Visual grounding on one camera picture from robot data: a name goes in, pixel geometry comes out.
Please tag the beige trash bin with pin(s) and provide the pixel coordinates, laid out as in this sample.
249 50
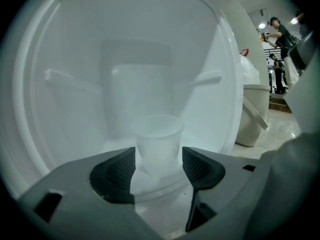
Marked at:
250 134

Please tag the translucent plastic cup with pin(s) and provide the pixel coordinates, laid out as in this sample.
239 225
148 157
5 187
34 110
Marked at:
160 144

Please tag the white water dispenser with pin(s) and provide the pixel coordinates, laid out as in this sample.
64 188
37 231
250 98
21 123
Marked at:
75 59

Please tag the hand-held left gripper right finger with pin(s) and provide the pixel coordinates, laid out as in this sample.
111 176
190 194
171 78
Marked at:
230 184

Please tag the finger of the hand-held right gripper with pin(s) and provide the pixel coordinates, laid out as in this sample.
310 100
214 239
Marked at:
290 184

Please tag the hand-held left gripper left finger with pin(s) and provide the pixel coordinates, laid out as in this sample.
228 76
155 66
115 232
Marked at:
80 209

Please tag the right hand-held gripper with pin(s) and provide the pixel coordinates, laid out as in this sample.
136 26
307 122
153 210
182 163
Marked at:
307 96

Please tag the round ceiling downlight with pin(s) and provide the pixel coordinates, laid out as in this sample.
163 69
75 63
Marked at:
261 25
294 21

